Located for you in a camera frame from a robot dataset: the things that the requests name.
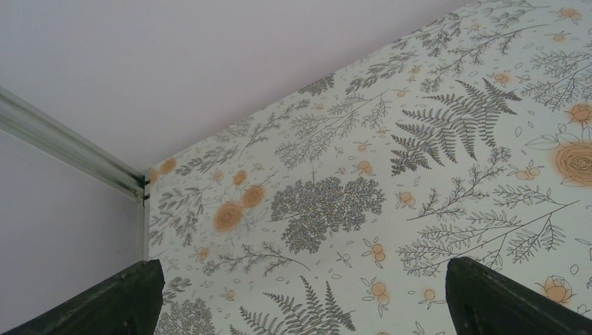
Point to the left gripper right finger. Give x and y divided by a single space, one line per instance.
483 301

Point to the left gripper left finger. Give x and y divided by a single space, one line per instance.
128 302

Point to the floral patterned table mat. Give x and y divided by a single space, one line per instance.
337 209

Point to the aluminium corner frame post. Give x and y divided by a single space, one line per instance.
31 125

